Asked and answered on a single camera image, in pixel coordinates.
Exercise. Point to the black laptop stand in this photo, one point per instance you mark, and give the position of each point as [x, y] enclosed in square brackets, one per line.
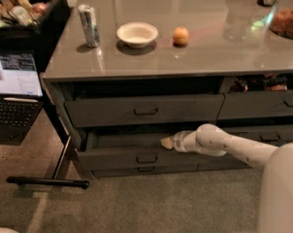
[54, 168]

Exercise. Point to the black laptop computer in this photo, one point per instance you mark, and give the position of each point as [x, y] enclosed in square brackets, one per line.
[21, 96]

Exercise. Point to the silver drink can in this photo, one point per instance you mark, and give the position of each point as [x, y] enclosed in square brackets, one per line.
[89, 25]

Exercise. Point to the white paper bowl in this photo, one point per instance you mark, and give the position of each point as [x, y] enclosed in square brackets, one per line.
[137, 34]

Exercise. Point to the grey drawer cabinet frame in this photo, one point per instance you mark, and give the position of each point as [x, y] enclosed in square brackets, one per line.
[63, 90]

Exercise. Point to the glass jar of snacks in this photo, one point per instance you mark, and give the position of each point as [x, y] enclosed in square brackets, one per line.
[282, 21]

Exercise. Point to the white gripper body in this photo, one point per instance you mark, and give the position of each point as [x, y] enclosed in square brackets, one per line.
[179, 142]

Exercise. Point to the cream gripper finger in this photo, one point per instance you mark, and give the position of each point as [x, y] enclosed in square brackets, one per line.
[167, 143]

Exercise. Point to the orange fruit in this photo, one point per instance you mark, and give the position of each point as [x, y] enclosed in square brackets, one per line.
[180, 36]

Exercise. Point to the black bin of snacks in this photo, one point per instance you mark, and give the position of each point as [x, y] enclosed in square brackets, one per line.
[31, 23]

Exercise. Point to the chip bags in drawer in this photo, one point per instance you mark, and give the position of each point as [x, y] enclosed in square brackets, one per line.
[270, 82]

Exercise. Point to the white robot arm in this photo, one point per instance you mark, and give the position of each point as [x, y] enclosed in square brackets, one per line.
[275, 210]

